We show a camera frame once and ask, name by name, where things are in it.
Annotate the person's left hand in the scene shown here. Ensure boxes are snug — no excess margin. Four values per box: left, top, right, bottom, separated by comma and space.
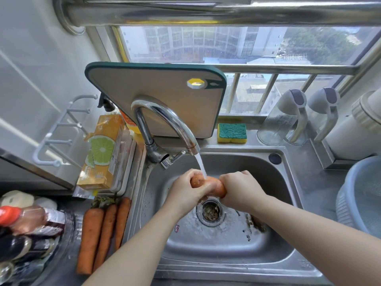
164, 168, 221, 219

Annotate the white capped bottle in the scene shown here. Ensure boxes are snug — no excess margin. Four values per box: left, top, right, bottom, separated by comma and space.
33, 197, 58, 211

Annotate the person's right forearm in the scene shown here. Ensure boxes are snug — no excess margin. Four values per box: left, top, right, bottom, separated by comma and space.
253, 195, 381, 286

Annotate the yellow capped bottle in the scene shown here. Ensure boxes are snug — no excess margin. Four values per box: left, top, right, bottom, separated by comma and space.
0, 259, 45, 282

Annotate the white wall hook rack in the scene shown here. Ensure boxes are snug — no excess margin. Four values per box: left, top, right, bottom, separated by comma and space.
32, 94, 98, 167

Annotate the steel window guard rail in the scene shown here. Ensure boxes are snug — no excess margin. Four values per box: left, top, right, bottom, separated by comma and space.
219, 64, 362, 115

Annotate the person's left forearm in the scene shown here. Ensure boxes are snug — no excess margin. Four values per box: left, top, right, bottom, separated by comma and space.
82, 204, 182, 286

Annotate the glass pitcher with grey lid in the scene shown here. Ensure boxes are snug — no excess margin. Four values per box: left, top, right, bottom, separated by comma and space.
284, 87, 341, 146
256, 89, 308, 146

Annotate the stainless steel sink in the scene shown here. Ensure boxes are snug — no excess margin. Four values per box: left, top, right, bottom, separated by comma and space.
123, 145, 325, 285

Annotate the beige capped bottle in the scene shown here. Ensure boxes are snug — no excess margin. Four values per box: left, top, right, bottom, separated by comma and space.
0, 190, 35, 207

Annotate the chrome faucet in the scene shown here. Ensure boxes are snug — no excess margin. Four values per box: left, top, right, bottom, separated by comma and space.
131, 97, 200, 170

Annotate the window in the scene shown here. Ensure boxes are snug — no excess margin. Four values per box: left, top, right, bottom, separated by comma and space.
112, 25, 381, 116

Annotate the slim orange carrot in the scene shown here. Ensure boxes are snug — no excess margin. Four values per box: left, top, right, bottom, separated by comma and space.
92, 202, 118, 273

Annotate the yellow green sponge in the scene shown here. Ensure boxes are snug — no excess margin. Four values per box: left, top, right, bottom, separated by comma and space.
217, 123, 248, 144

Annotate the white duct pipe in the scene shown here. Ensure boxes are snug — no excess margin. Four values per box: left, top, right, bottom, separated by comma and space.
325, 87, 381, 160

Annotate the steel overhead pipe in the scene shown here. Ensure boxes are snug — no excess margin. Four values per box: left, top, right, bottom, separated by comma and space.
53, 0, 381, 36

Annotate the steel drain strainer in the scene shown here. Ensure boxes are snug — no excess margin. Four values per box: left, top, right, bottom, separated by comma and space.
196, 199, 227, 227

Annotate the person's right hand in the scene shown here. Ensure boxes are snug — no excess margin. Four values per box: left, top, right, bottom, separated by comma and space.
219, 170, 268, 214

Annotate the white plastic tray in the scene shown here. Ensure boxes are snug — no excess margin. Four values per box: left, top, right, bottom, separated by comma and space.
95, 131, 137, 197

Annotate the orange carrot with leafy stem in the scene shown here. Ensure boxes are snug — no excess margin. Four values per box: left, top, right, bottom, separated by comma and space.
76, 197, 105, 275

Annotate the clear plastic bag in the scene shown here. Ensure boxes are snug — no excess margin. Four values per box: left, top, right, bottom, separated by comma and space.
73, 186, 97, 199

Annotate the beige green-rimmed cutting board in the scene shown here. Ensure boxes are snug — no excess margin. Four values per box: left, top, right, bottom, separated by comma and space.
85, 62, 227, 139

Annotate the blue plastic colander basin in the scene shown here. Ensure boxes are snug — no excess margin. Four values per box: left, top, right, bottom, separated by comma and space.
335, 155, 381, 239

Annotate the transparent plastic packet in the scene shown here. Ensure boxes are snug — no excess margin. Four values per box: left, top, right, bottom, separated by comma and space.
110, 131, 132, 191

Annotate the yellow dish soap pump bottle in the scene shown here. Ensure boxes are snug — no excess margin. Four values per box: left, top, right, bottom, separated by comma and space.
97, 93, 142, 134

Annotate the dark soy sauce bottle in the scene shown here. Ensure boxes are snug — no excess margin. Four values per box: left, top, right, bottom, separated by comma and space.
0, 235, 57, 261

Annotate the orange box with lime picture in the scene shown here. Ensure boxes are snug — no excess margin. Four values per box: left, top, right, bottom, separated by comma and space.
77, 114, 125, 190

